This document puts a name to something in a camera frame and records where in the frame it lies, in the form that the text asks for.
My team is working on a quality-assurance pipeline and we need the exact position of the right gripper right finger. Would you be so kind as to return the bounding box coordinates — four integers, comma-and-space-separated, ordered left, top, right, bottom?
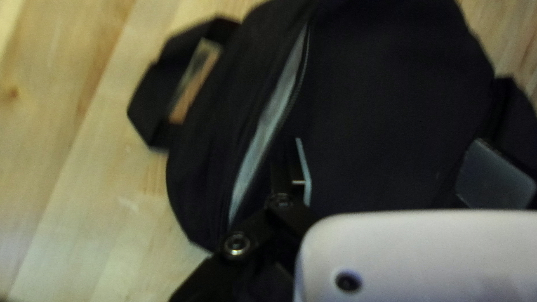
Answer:
455, 138, 537, 210

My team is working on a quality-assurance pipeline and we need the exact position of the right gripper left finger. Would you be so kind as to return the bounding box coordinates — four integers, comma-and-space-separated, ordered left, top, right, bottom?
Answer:
168, 138, 320, 302

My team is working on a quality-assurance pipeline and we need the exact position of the black backpack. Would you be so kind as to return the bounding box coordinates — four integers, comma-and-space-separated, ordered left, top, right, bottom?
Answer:
127, 0, 537, 253

